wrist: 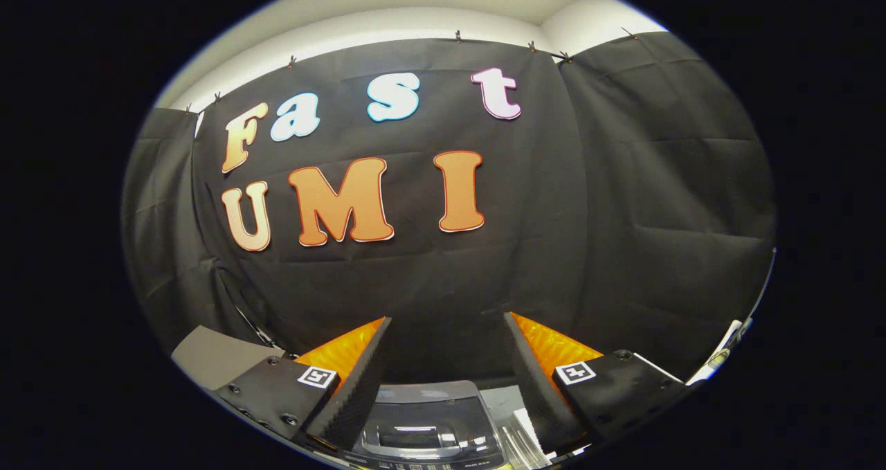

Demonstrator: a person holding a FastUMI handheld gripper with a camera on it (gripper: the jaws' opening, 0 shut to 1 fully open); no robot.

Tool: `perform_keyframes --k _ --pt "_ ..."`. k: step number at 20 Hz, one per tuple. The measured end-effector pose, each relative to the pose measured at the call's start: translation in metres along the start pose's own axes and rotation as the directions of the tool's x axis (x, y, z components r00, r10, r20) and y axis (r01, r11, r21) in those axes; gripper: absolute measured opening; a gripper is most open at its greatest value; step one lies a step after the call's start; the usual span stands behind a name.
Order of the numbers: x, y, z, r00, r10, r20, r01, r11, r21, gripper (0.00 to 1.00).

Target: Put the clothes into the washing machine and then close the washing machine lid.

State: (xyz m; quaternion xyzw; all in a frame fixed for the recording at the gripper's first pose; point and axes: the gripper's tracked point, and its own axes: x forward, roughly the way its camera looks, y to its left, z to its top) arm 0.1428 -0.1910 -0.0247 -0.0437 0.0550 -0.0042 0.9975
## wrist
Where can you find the white plastic object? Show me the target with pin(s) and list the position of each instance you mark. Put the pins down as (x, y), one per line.
(720, 356)

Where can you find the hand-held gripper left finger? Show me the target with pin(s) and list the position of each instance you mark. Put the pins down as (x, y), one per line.
(356, 387)

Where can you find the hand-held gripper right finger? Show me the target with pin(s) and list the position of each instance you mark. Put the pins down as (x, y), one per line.
(536, 387)

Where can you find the small grey washing machine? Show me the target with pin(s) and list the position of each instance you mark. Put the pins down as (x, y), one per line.
(498, 449)

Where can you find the black backdrop cloth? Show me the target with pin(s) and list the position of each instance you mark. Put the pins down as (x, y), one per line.
(588, 214)

